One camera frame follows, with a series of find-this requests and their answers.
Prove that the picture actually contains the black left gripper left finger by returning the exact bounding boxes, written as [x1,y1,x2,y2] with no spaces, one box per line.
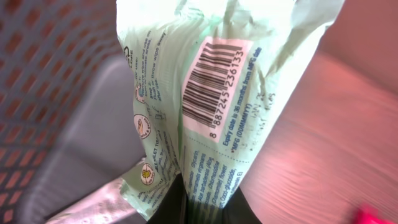
[147,174,188,224]

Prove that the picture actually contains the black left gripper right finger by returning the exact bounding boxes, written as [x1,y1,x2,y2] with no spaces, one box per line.
[221,187,261,224]

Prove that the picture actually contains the white tube with gold cap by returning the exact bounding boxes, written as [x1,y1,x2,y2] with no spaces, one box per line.
[45,178,136,224]

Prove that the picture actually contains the orange spaghetti packet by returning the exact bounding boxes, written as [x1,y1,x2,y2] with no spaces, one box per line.
[351,207,395,224]

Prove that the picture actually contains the light blue wipes packet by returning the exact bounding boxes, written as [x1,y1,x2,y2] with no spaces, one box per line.
[116,0,343,223]

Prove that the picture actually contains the grey plastic lattice basket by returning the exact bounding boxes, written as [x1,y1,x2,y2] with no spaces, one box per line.
[1,0,145,223]

